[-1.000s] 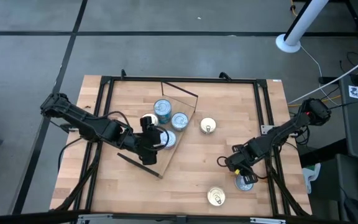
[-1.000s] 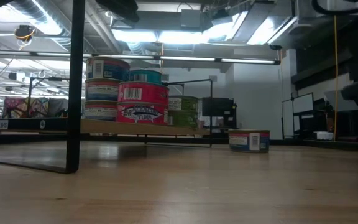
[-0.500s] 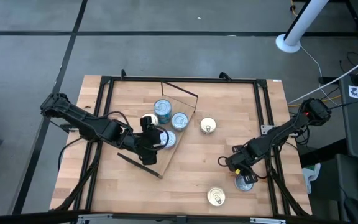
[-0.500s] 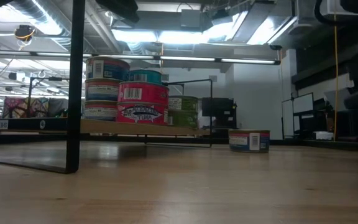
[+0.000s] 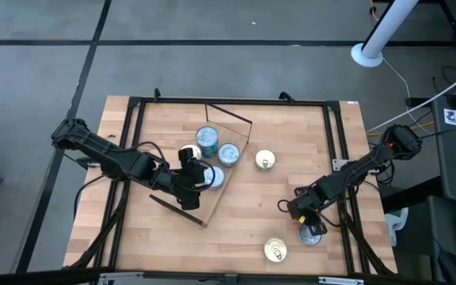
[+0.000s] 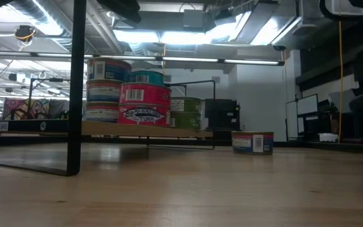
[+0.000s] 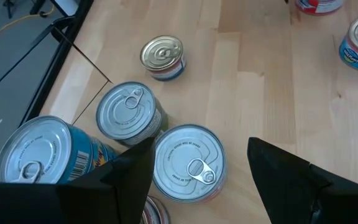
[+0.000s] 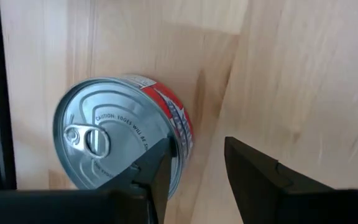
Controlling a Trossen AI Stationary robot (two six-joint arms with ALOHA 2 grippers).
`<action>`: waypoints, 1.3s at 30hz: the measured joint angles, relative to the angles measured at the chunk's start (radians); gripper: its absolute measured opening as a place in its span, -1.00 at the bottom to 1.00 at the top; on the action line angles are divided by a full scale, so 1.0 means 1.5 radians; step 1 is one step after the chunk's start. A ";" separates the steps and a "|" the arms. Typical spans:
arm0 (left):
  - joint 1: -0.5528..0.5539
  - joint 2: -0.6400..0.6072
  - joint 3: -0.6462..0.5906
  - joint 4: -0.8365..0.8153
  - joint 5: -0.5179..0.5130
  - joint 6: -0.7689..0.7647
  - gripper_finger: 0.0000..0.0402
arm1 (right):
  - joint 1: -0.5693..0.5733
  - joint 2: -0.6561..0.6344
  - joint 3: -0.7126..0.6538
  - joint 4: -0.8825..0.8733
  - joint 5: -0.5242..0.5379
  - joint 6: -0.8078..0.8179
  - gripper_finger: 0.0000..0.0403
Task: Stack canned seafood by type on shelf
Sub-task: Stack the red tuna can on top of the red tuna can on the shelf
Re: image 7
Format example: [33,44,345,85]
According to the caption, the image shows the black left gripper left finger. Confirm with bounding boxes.
[0,136,157,224]

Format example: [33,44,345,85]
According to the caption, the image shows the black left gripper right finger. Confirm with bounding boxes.
[247,136,358,224]

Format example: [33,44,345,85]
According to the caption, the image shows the teal tuna can silver lid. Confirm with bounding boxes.
[88,136,119,170]
[0,114,94,184]

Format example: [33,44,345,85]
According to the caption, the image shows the blue pink can gold lid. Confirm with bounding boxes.
[140,195,171,224]
[139,34,187,82]

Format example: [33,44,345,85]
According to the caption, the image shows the green can silver lid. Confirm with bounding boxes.
[95,81,169,147]

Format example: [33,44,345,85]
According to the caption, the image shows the red tuna can silver lid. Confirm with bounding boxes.
[294,0,344,16]
[152,124,228,203]

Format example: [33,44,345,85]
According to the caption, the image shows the black tripod legs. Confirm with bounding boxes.
[1,0,48,16]

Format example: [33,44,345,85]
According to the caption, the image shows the black aluminium table frame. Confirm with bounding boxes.
[0,0,94,184]

